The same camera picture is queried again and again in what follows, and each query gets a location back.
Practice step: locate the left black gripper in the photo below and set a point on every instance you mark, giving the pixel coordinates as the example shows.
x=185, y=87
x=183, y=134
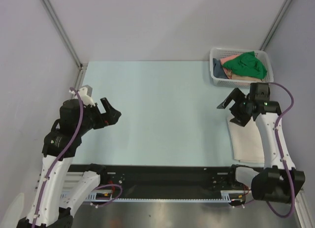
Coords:
x=110, y=117

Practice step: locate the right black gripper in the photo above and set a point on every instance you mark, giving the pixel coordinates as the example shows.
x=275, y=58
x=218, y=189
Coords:
x=240, y=110

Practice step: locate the green t shirt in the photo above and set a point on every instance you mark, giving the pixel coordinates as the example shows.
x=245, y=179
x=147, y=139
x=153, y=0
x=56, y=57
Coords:
x=247, y=65

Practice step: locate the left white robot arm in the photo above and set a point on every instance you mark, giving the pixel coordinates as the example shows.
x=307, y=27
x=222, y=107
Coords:
x=59, y=149

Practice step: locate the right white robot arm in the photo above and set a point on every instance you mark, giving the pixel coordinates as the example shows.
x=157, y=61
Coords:
x=279, y=181

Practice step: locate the beige t shirt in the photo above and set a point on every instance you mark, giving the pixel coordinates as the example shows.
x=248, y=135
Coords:
x=233, y=76

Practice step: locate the folded white t shirt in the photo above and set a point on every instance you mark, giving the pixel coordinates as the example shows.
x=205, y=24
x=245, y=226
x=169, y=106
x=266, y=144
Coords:
x=246, y=142

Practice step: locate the blue t shirt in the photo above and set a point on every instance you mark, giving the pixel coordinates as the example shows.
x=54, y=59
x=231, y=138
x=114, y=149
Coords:
x=218, y=69

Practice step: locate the pink t shirt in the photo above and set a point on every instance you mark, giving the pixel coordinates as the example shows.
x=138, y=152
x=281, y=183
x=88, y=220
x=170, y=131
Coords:
x=226, y=59

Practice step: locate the white plastic basket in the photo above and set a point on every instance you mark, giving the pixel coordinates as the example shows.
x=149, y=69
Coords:
x=223, y=52

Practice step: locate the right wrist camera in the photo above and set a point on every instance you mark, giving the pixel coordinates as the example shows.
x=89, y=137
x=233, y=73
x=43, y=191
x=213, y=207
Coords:
x=259, y=91

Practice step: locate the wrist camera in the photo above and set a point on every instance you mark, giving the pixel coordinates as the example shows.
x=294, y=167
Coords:
x=259, y=91
x=85, y=93

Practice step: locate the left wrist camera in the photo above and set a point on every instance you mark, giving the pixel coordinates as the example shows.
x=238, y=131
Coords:
x=85, y=93

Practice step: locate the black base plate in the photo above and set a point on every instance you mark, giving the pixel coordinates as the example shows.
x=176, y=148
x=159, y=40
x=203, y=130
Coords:
x=173, y=183

